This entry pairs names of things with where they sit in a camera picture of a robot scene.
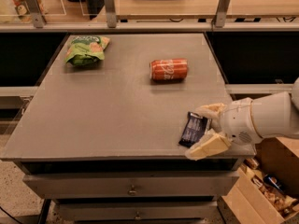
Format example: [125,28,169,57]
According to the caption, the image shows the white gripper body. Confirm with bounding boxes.
[220,98,263,145]

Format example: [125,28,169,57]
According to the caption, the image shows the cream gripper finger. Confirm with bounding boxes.
[185,131,231,161]
[195,103,226,119]

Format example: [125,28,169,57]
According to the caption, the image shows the dark blue rxbar wrapper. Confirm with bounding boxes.
[178,112,211,147]

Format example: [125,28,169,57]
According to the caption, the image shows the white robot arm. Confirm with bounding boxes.
[185,78,299,161]

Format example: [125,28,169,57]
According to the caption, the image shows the red coke can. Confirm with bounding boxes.
[149,58,188,81]

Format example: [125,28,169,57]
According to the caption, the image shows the blue pepsi can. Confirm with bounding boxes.
[263,175,282,191]

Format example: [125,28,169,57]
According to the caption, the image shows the grey upper drawer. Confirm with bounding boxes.
[23,172,238,200]

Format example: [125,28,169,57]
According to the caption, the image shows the grey drawer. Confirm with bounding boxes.
[23,172,238,200]
[55,202,217,221]

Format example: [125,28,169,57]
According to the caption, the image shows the grey lower drawer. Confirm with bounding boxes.
[55,202,217,221]

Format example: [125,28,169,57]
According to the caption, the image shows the cardboard box of snacks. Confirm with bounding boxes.
[223,137,299,224]

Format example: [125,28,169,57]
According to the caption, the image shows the green chip bag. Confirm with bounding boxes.
[65,35,110,66]

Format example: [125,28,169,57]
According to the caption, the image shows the orange snack package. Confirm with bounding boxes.
[5,0,45,17]

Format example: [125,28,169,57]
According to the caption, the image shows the right metal bracket post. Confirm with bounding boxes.
[214,0,231,28]

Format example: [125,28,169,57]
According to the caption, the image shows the metal bracket post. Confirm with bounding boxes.
[104,0,117,28]
[25,0,46,28]
[214,0,231,28]

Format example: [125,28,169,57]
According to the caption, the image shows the middle metal bracket post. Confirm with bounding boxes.
[104,0,117,28]

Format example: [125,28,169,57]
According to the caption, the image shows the left metal bracket post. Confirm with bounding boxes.
[25,0,46,28]

